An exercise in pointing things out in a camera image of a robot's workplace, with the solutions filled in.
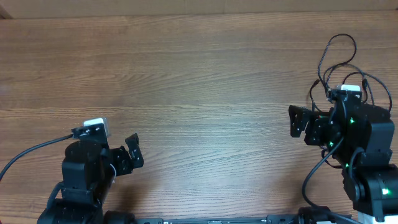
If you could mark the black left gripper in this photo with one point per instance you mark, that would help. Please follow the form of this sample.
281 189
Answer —
125 165

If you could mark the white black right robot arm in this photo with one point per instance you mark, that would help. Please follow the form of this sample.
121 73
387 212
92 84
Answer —
359 137

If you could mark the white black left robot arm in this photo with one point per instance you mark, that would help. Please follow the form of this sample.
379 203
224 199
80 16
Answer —
89 170

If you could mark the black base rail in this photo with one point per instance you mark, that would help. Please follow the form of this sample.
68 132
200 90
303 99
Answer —
305 215

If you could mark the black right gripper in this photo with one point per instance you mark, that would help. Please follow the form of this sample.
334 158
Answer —
316 121

